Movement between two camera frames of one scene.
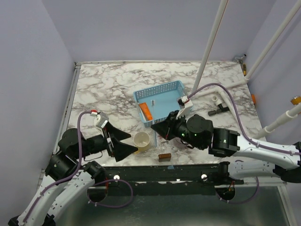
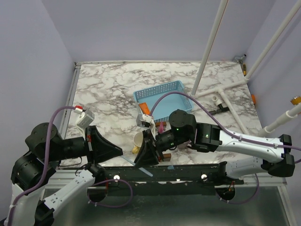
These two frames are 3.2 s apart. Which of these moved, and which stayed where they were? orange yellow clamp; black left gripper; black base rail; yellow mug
Moved: black left gripper
Stayed: black base rail; orange yellow clamp; yellow mug
